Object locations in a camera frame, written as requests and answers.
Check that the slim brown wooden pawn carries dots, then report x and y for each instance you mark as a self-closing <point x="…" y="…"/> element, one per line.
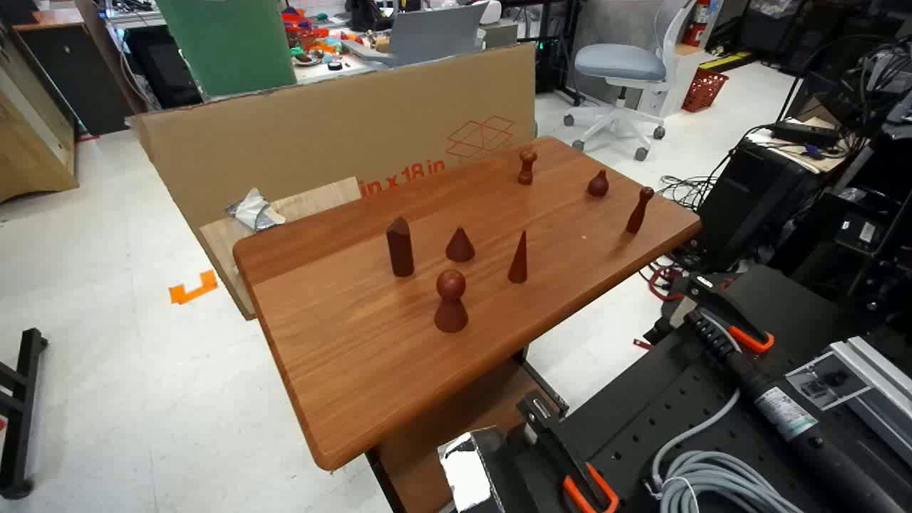
<point x="640" y="212"/>

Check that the short brown wooden cone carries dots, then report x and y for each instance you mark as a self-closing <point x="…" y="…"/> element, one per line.
<point x="459" y="245"/>

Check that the brown ball-topped wooden pawn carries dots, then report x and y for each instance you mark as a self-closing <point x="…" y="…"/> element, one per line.
<point x="451" y="305"/>

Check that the brown bullet-shaped wooden piece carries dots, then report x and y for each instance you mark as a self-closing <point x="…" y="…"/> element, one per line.
<point x="401" y="248"/>

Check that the tall slim brown wooden cone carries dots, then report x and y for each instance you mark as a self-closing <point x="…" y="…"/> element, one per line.
<point x="516" y="263"/>

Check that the small brown hourglass wooden piece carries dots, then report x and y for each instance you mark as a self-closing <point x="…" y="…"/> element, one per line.
<point x="526" y="168"/>

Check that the brown teardrop wooden piece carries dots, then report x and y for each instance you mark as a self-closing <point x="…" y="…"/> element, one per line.
<point x="596" y="185"/>

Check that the wooden table base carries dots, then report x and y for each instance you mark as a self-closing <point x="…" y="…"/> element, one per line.
<point x="447" y="427"/>

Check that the large cardboard box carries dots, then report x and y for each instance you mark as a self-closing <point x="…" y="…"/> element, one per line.
<point x="315" y="144"/>

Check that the crumpled silver foil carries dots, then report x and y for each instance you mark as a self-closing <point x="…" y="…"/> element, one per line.
<point x="256" y="209"/>

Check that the shiny metal block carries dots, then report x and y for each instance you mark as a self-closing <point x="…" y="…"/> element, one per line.
<point x="466" y="471"/>

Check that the grey laptop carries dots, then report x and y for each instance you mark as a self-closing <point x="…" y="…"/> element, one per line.
<point x="435" y="32"/>

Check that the grey office chair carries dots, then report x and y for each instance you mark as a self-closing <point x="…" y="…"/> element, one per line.
<point x="619" y="64"/>

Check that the red plastic basket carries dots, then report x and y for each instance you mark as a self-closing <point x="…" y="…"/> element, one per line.
<point x="706" y="88"/>

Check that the black equipment cart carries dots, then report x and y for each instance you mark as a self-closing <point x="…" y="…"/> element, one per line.
<point x="760" y="193"/>

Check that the green board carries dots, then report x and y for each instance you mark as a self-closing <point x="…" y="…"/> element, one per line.
<point x="230" y="42"/>

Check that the printed paper label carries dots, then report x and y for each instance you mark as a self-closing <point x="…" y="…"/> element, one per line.
<point x="824" y="379"/>

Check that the black cylindrical tube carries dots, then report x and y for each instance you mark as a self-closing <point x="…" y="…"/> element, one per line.
<point x="807" y="430"/>

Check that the black cabinet with wooden top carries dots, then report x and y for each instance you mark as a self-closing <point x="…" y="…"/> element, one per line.
<point x="73" y="65"/>

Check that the light wooden cabinet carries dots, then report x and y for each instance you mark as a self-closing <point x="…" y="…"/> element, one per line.
<point x="32" y="132"/>

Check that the black metal floor stand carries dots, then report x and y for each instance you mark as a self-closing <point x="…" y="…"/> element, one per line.
<point x="19" y="416"/>

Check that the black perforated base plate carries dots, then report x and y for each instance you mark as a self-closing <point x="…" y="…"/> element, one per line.
<point x="657" y="409"/>

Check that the aluminium rail profile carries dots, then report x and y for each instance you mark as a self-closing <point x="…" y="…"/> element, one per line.
<point x="880" y="386"/>

